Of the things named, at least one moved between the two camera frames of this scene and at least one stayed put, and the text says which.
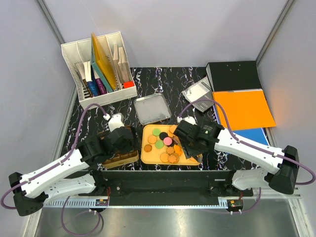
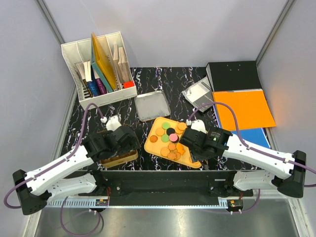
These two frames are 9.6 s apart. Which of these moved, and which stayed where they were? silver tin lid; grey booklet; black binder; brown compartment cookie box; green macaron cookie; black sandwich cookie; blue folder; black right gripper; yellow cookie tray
Moved: black sandwich cookie; green macaron cookie; yellow cookie tray
Stayed: blue folder; black right gripper; brown compartment cookie box; black binder; silver tin lid; grey booklet
